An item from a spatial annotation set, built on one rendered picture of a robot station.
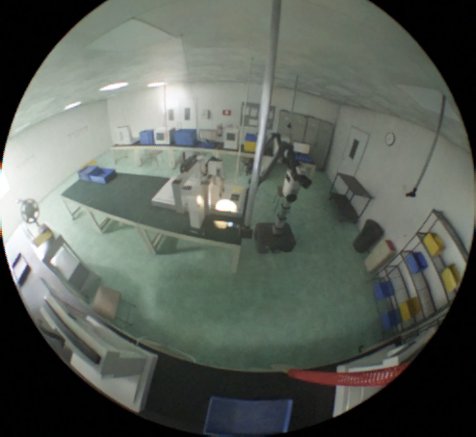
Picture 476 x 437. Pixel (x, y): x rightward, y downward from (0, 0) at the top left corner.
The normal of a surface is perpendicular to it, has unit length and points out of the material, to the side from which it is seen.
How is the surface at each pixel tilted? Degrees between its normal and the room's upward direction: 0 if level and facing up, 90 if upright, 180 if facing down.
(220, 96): 90
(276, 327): 0
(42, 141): 90
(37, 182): 90
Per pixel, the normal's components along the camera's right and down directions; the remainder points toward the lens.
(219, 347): 0.08, -0.80
